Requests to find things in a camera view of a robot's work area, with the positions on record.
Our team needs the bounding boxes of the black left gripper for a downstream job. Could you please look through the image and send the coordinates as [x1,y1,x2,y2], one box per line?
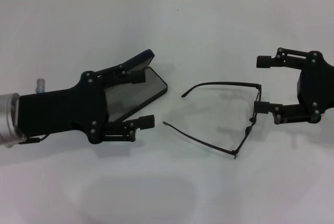
[19,70,111,145]

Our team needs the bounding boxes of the black glasses case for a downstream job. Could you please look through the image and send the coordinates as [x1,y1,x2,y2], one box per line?
[103,49,168,123]

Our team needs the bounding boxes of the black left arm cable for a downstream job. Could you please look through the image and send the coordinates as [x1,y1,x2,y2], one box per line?
[18,134,50,145]

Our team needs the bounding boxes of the black thin-framed glasses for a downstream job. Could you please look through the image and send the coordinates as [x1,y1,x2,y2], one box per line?
[162,82,263,160]

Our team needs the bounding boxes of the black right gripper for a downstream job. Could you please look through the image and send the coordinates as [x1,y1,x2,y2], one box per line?
[254,48,334,125]

